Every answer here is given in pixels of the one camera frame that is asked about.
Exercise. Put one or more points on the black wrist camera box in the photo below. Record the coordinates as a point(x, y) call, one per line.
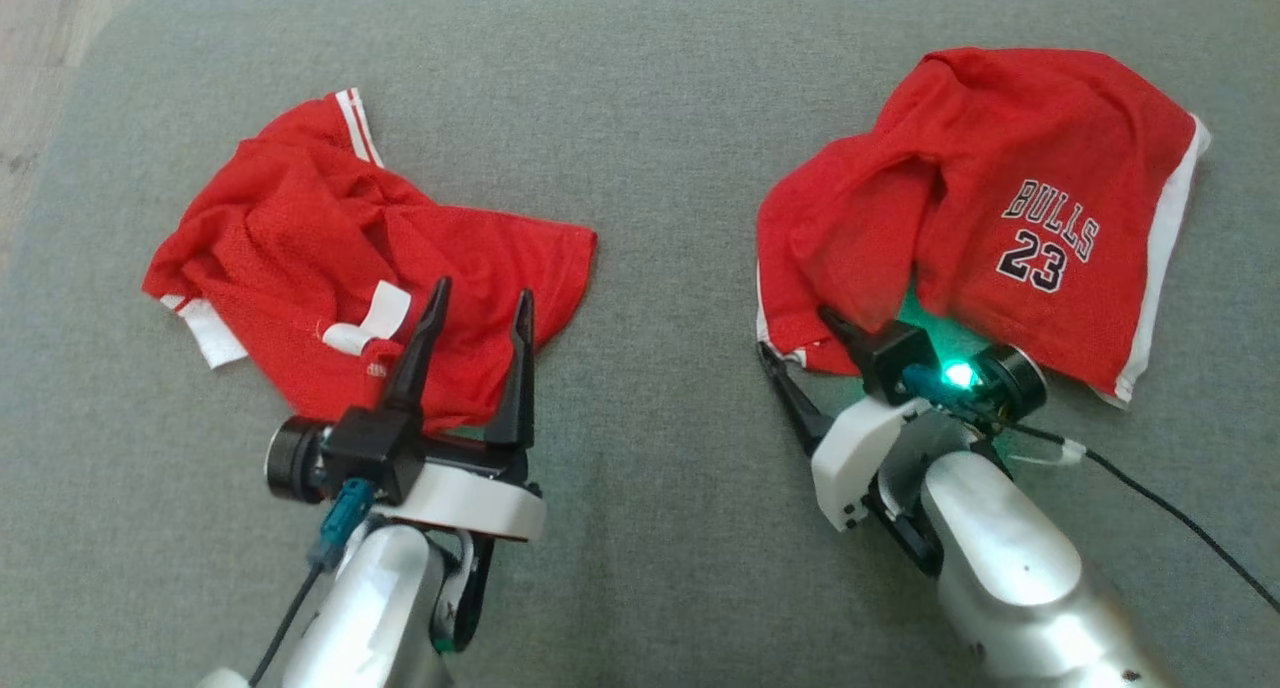
point(895, 363)
point(375, 453)

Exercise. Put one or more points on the grey sofa seat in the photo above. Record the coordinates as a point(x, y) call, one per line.
point(660, 268)

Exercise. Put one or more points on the red basketball shorts white stripe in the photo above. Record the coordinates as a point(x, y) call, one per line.
point(1050, 148)

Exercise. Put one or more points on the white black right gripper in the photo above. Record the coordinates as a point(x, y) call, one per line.
point(860, 458)

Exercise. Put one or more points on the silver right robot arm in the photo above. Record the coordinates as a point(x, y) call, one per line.
point(1010, 568)

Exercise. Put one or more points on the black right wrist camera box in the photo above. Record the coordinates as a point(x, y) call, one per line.
point(895, 363)

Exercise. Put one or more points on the red basketball jersey white trim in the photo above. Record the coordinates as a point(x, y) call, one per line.
point(300, 228)

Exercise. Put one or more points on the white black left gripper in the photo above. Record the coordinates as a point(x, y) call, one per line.
point(480, 498)

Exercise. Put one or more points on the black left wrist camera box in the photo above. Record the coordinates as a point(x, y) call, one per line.
point(375, 453)

